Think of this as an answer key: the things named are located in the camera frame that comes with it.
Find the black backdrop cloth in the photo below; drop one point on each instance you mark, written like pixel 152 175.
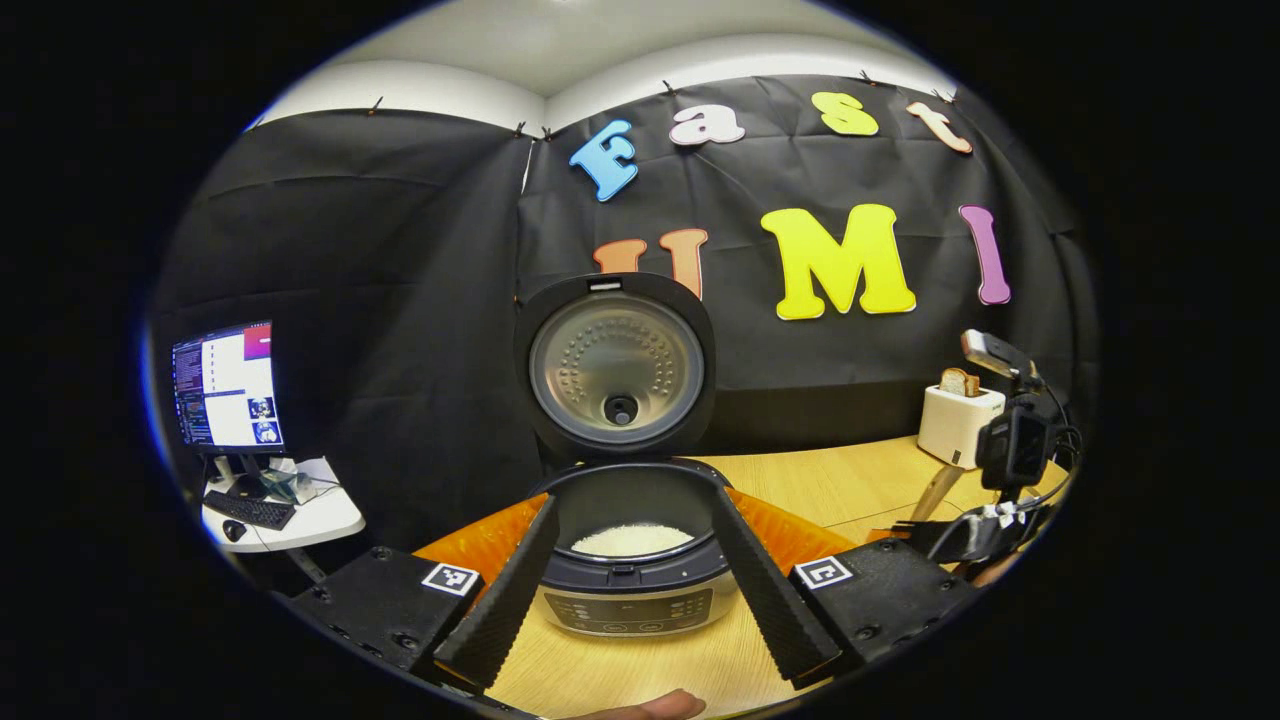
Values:
pixel 400 300

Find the white side table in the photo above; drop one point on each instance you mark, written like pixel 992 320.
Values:
pixel 325 520

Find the black silver rice cooker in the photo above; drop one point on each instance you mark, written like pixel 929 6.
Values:
pixel 615 370

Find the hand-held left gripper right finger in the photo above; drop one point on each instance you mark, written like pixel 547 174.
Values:
pixel 770 600

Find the pale bread slice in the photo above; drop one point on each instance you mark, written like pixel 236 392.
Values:
pixel 954 383

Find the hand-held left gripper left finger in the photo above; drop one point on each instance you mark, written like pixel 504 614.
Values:
pixel 510 600

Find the clear plastic bag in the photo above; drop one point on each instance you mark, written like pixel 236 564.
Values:
pixel 285 485

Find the black computer mouse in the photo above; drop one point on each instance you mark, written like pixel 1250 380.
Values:
pixel 234 531

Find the black keyboard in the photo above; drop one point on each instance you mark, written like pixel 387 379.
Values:
pixel 250 510

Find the white rice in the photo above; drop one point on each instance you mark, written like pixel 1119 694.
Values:
pixel 632 540

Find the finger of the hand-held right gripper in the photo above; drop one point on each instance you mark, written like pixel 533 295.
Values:
pixel 960 540

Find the computer monitor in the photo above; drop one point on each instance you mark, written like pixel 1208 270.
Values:
pixel 230 385

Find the brown bread slice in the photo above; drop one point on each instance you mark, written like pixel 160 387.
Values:
pixel 973 385

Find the white toaster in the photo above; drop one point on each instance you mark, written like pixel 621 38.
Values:
pixel 955 425

